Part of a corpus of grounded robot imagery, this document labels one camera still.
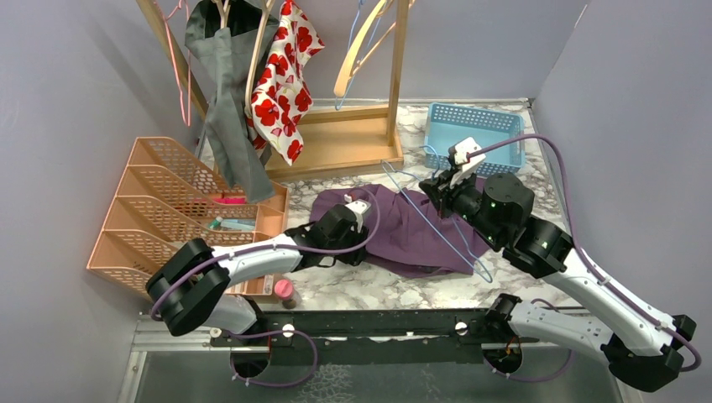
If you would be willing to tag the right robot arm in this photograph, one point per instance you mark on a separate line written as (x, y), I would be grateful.
(640, 345)

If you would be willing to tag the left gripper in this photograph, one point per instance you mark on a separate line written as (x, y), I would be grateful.
(353, 257)

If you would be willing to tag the grey skirt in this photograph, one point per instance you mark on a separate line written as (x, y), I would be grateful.
(226, 54)

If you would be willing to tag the wooden clothes rack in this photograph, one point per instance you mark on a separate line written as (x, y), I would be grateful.
(351, 141)

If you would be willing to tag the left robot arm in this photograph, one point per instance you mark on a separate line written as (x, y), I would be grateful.
(190, 290)

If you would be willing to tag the peach compartment tray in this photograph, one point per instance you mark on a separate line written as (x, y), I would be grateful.
(243, 223)

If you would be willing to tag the pink wire hanger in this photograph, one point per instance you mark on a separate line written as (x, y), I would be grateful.
(181, 65)

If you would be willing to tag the peach plastic file organizer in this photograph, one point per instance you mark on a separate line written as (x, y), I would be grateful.
(166, 197)

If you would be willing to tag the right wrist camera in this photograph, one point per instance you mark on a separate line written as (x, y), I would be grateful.
(464, 161)

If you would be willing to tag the pink capped bottle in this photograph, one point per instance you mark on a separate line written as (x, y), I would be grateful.
(285, 291)

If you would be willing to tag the purple cloth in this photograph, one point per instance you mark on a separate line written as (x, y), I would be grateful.
(403, 244)

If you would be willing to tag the blue wire hanger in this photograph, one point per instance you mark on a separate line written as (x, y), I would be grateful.
(475, 262)
(355, 41)

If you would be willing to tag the wooden hanger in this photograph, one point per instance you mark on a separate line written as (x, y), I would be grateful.
(266, 7)
(398, 28)
(223, 9)

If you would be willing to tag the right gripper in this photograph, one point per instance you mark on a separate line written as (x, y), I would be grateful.
(441, 191)

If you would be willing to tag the red poppy print cloth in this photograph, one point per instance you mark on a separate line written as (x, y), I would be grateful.
(282, 98)

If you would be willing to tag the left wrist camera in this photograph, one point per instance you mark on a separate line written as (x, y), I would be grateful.
(359, 207)

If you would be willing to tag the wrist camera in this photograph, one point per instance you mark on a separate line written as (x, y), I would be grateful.
(464, 161)
(359, 207)

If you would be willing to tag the blue plastic basket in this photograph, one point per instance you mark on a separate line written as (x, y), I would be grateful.
(448, 124)

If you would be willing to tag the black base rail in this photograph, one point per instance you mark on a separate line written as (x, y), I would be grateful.
(282, 338)

